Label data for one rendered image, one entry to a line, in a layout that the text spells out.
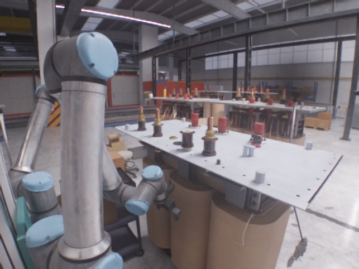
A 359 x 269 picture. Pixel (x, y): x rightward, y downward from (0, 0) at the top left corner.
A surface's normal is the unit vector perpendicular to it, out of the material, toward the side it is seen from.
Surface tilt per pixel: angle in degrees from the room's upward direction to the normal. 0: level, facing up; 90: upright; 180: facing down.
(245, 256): 90
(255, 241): 90
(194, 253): 90
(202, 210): 90
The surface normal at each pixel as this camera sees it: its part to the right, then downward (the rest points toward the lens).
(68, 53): -0.40, 0.04
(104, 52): 0.92, -0.04
